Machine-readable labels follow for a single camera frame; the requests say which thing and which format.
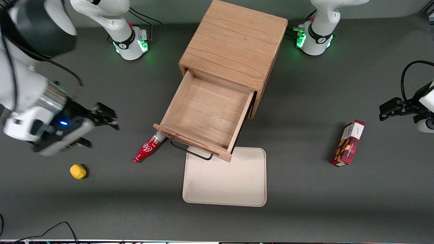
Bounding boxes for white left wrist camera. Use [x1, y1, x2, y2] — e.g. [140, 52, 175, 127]
[415, 117, 434, 133]

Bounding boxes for black table edge cable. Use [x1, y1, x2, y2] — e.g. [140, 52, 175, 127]
[10, 222, 80, 244]

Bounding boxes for black arm base cable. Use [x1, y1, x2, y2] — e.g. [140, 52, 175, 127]
[128, 7, 163, 43]
[288, 10, 316, 38]

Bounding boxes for wooden drawer with black handle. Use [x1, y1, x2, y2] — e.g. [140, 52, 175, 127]
[153, 69, 255, 163]

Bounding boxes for yellow lemon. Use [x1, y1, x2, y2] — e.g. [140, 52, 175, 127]
[70, 164, 87, 180]

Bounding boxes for red cola bottle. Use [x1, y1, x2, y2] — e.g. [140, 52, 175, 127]
[133, 133, 166, 164]

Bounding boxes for black left arm wrist cable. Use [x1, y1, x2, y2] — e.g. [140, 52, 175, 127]
[401, 60, 434, 102]

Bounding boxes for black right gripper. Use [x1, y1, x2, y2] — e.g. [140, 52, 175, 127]
[63, 98, 120, 130]

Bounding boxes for wooden drawer cabinet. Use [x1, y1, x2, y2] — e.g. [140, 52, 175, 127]
[179, 0, 289, 120]

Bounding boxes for red cookie box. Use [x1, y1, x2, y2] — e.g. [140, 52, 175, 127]
[331, 120, 366, 167]

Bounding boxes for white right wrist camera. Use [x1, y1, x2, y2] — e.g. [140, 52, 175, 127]
[3, 108, 94, 157]

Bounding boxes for black right arm base cable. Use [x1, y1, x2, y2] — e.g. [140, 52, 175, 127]
[128, 7, 163, 43]

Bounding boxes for black left arm base cable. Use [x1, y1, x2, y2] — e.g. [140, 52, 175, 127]
[288, 10, 316, 38]

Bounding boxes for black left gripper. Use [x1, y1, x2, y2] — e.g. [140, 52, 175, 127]
[379, 81, 434, 122]

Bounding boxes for black arm wrist cable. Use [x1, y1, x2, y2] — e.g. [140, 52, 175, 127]
[32, 54, 84, 99]
[401, 60, 434, 102]

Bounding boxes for beige plastic tray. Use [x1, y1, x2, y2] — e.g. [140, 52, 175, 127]
[182, 146, 267, 207]

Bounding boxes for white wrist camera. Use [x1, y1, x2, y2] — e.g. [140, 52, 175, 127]
[415, 117, 434, 133]
[3, 108, 94, 157]

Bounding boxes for black right arm wrist cable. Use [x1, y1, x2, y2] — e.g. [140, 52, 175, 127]
[32, 54, 84, 99]

